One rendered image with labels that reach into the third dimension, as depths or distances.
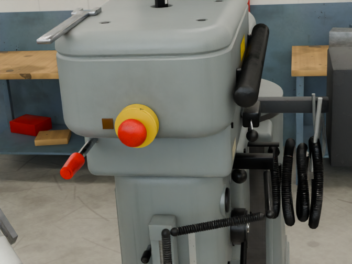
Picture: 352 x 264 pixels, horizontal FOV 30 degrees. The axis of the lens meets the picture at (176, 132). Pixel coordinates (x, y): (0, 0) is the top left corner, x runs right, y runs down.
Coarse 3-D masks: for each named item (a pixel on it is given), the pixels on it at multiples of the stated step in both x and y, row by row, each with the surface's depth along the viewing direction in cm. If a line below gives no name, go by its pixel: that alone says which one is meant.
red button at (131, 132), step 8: (128, 120) 89; (136, 120) 89; (120, 128) 89; (128, 128) 88; (136, 128) 88; (144, 128) 89; (120, 136) 89; (128, 136) 89; (136, 136) 89; (144, 136) 89; (128, 144) 89; (136, 144) 89
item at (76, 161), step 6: (90, 138) 104; (96, 138) 105; (90, 144) 103; (84, 150) 100; (72, 156) 96; (78, 156) 96; (84, 156) 99; (66, 162) 95; (72, 162) 94; (78, 162) 95; (66, 168) 93; (72, 168) 93; (78, 168) 95; (60, 174) 93; (66, 174) 93; (72, 174) 93
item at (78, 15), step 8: (80, 8) 107; (96, 8) 106; (72, 16) 99; (80, 16) 99; (64, 24) 94; (72, 24) 94; (48, 32) 89; (56, 32) 88; (64, 32) 90; (40, 40) 85; (48, 40) 85
